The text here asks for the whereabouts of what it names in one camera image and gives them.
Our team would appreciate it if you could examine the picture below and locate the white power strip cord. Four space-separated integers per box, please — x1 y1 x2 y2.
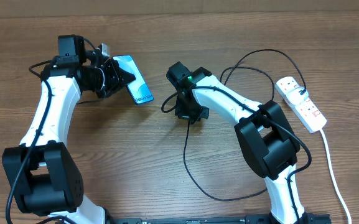
319 128 353 224

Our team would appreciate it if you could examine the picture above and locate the white charger plug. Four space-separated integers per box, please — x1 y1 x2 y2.
286 86 309 106

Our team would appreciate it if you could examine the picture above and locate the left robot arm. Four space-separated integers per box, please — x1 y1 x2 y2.
2 35 136 223

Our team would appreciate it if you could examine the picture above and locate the black USB charging cable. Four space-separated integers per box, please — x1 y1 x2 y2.
182 49 308 202

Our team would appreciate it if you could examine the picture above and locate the white power strip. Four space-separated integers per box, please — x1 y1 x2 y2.
275 77 327 133

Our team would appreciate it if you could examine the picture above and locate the blue Galaxy smartphone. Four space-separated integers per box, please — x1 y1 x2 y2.
113 55 154 105

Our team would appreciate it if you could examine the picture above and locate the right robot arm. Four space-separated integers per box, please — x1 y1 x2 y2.
166 62 307 223

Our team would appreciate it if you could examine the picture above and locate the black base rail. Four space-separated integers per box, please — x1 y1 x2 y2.
110 213 332 224

